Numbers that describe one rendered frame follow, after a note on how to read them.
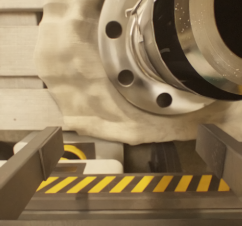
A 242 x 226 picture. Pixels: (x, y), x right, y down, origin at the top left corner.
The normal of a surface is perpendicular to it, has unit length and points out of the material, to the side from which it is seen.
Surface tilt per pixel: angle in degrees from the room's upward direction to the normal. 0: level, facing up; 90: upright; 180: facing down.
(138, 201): 0
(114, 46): 0
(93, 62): 54
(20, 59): 0
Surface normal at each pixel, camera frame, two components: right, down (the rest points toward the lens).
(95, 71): 0.67, -0.30
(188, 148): -0.01, 0.25
